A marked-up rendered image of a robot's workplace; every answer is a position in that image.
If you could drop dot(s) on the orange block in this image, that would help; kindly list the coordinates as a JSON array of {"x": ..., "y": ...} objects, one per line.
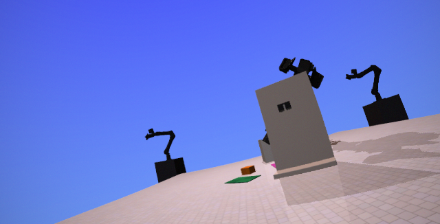
[{"x": 247, "y": 170}]

